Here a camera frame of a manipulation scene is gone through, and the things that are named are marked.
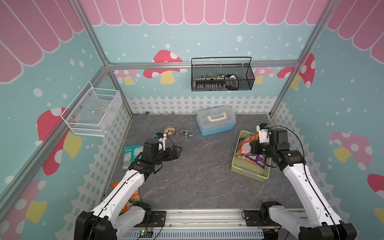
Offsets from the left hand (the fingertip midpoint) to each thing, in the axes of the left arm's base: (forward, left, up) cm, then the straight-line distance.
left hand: (175, 151), depth 81 cm
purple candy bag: (+3, -50, -12) cm, 52 cm away
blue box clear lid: (+29, -24, -5) cm, 38 cm away
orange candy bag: (-21, +21, -14) cm, 33 cm away
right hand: (+3, -40, +6) cm, 41 cm away
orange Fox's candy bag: (+3, -38, +1) cm, 38 cm away
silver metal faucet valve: (+25, -4, -14) cm, 29 cm away
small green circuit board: (-36, +13, -18) cm, 42 cm away
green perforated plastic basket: (-1, -40, -14) cm, 42 cm away
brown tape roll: (+26, +8, -15) cm, 31 cm away
